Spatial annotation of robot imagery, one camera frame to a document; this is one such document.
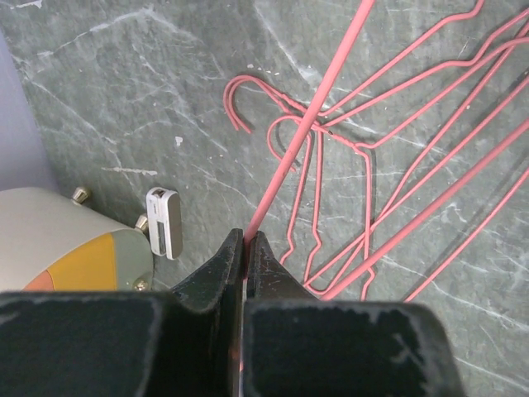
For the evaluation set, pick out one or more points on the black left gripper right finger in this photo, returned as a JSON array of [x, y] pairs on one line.
[[297, 345]]

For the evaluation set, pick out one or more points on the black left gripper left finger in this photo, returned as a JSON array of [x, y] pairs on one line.
[[184, 341]]

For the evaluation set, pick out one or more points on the pink wire hanger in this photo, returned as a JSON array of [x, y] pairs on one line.
[[317, 124], [291, 42], [444, 216], [421, 175]]

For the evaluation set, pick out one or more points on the small white remote box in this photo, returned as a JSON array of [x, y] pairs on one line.
[[164, 222]]

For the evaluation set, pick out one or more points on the beige round drawer cabinet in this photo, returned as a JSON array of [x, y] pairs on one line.
[[53, 243]]

